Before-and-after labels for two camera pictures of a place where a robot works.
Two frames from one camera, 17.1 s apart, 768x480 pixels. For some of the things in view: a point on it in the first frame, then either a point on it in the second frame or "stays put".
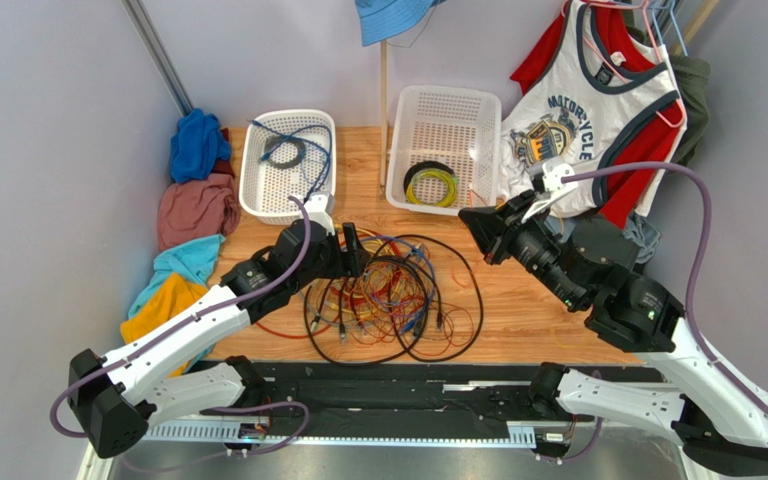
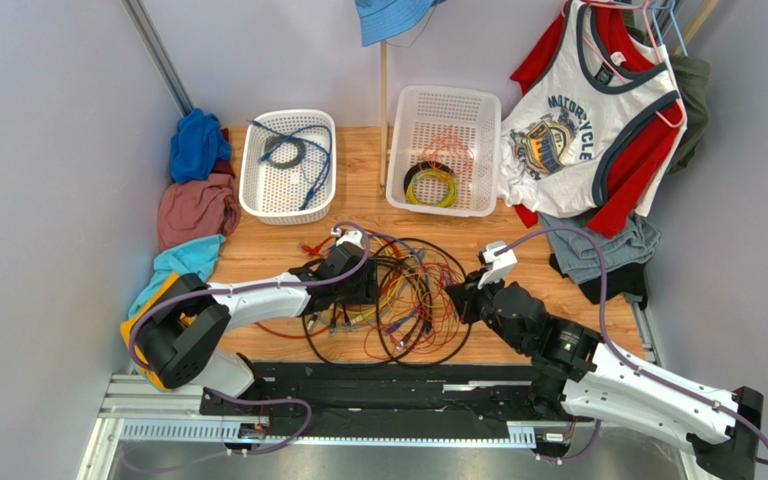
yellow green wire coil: x=450 y=181 stays put
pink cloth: x=197 y=209 stays put
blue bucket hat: x=383 y=19 stays put
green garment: x=692 y=77 stays put
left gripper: x=350 y=263 → x=366 y=290
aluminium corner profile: x=177 y=88 stays put
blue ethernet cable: x=292 y=136 stays put
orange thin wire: x=479 y=195 → x=448 y=151
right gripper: x=502 y=233 → x=472 y=301
